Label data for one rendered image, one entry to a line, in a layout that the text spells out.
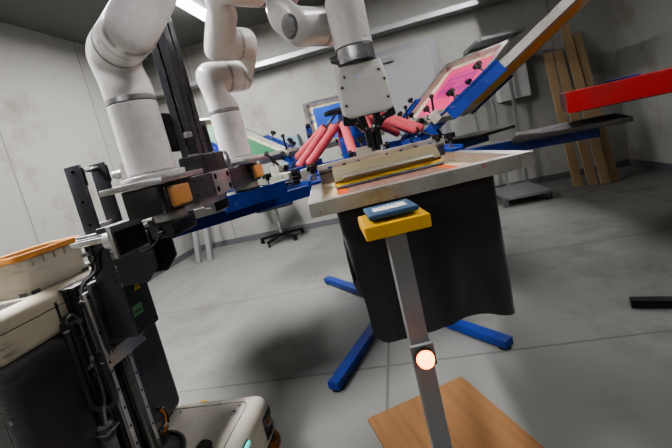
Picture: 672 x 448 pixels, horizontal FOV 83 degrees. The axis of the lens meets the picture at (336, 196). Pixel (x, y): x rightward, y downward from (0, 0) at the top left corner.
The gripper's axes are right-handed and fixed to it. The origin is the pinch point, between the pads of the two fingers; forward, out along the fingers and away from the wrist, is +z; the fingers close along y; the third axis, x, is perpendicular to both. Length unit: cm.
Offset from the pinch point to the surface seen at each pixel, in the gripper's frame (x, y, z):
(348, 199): 17.2, -7.0, 13.0
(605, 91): 80, 109, 4
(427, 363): -6.2, 0.0, 45.7
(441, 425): -2, 1, 63
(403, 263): -2.0, 0.2, 25.7
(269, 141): 226, -48, -15
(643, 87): 74, 120, 5
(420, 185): 17.3, 11.4, 13.9
